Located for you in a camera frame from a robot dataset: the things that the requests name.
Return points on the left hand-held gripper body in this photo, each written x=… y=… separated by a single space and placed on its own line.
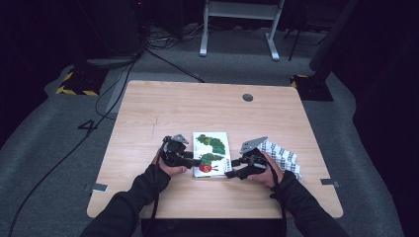
x=174 y=151

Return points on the grey metal table foot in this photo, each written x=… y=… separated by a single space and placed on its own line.
x=99 y=187
x=329 y=182

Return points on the black pole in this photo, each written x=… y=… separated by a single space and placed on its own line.
x=329 y=42

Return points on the person's left hand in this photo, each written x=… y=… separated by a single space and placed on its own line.
x=171 y=170

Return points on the caterpillar picture book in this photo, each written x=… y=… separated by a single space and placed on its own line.
x=210 y=148

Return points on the black tripod stand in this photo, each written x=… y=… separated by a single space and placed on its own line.
x=294 y=46

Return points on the person's right hand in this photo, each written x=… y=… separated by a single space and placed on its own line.
x=271 y=174

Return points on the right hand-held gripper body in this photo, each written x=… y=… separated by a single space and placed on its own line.
x=255 y=161

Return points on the white metal stand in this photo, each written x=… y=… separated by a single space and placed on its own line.
x=242 y=11

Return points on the white patterned cloth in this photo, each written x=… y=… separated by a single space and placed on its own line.
x=283 y=158

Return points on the black yellow striped base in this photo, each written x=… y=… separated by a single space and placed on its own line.
x=82 y=84
x=313 y=90

